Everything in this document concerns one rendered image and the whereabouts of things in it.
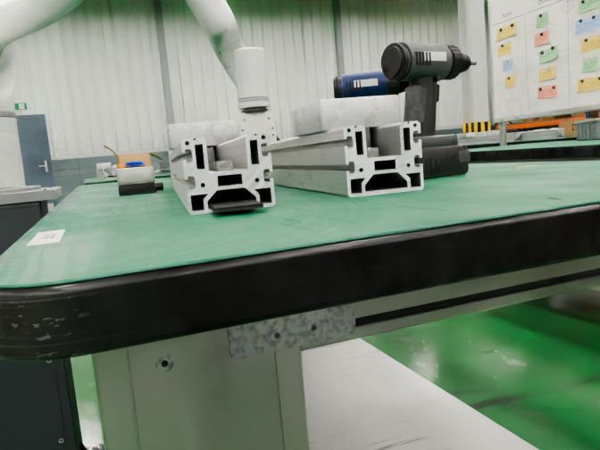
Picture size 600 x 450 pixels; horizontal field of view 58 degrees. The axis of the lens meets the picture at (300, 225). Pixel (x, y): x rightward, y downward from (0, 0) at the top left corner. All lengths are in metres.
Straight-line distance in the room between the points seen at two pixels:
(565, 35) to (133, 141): 9.77
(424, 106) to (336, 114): 0.23
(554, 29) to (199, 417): 4.04
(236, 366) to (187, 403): 0.05
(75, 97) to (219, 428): 12.13
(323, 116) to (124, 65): 11.95
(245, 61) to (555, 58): 3.08
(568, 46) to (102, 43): 10.13
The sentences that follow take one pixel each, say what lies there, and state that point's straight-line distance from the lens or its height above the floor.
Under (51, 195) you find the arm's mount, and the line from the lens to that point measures 1.47.
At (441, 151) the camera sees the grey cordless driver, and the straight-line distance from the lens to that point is 0.92.
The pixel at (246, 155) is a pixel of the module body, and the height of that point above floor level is 0.84.
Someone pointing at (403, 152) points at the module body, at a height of 0.83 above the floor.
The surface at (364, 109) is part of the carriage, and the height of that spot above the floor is 0.89.
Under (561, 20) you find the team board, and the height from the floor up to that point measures 1.58.
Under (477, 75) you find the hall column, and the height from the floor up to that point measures 1.83.
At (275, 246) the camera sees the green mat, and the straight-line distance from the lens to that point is 0.35.
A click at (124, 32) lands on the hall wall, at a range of 12.80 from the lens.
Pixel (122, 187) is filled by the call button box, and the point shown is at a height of 0.80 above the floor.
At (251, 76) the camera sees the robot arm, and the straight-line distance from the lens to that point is 1.48.
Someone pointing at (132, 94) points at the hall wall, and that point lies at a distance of 12.58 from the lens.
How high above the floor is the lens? 0.84
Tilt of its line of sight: 7 degrees down
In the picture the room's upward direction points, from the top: 5 degrees counter-clockwise
